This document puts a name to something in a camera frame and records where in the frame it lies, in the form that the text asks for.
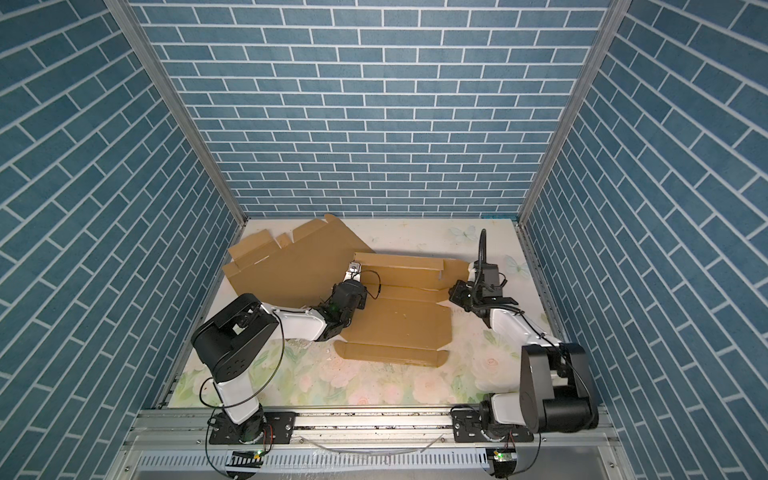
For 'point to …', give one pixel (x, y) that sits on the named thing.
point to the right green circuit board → (505, 456)
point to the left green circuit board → (259, 453)
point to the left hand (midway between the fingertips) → (358, 282)
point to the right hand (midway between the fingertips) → (448, 287)
